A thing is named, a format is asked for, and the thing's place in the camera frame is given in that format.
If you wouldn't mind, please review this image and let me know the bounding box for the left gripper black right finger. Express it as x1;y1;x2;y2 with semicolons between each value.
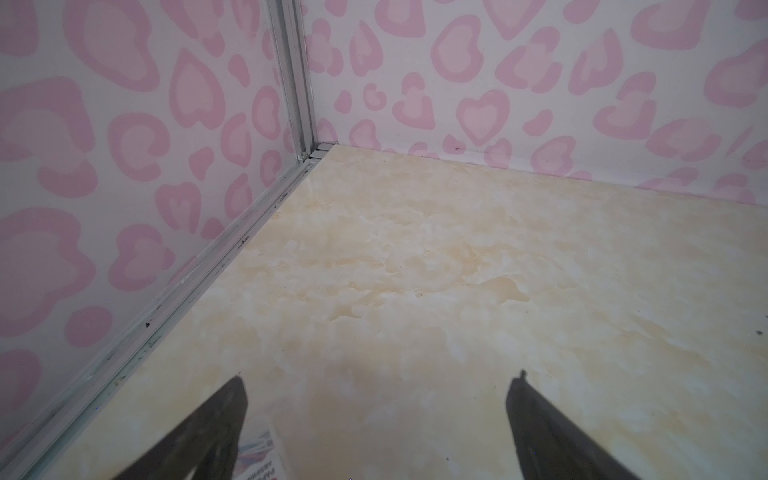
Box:
505;370;638;480

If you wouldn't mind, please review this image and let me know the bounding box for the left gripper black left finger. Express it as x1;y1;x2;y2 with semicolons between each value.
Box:
116;376;248;480

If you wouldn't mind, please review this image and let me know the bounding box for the clear plastic card box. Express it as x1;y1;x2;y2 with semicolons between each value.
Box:
232;419;289;480

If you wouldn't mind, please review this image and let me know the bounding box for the aluminium frame rail left floor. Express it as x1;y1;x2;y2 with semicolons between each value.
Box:
1;142;334;479

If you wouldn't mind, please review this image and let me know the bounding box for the aluminium frame post back-left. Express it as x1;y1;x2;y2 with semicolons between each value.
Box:
266;0;319;161

